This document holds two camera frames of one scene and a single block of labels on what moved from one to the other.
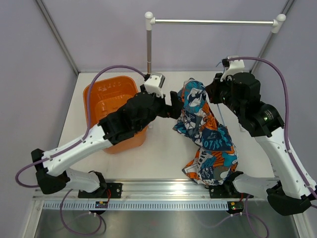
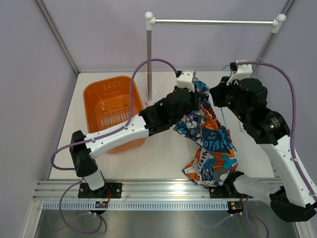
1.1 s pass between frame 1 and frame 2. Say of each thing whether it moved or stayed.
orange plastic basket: stayed
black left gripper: moved
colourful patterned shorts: stayed
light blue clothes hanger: moved
